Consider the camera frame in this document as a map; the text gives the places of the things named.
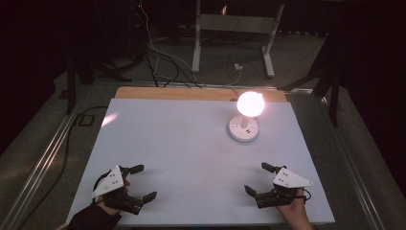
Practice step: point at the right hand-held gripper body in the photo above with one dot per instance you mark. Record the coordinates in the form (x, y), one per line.
(288, 180)

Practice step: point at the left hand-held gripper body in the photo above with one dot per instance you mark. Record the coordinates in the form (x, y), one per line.
(110, 182)

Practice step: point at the white round power socket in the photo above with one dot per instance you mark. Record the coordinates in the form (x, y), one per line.
(242, 131)

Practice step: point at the glowing round bulb lamp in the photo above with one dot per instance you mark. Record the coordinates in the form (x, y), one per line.
(250, 104)

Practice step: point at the person's left hand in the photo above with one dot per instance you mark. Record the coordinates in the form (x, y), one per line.
(111, 209)

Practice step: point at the person's right hand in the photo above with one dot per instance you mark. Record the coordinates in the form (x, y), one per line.
(295, 214)

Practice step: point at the white table mat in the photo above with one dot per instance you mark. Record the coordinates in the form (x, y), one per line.
(191, 159)

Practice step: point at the wooden board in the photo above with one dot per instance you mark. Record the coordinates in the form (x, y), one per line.
(178, 93)

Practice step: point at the black metal stand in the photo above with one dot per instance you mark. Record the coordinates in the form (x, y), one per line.
(72, 86)
(333, 96)

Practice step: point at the white plug adapter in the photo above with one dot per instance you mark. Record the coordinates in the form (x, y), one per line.
(238, 66)

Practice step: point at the white metal stand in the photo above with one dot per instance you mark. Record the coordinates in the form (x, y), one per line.
(234, 23)

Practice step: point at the aluminium rail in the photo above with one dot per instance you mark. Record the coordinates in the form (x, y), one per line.
(354, 172)
(41, 163)

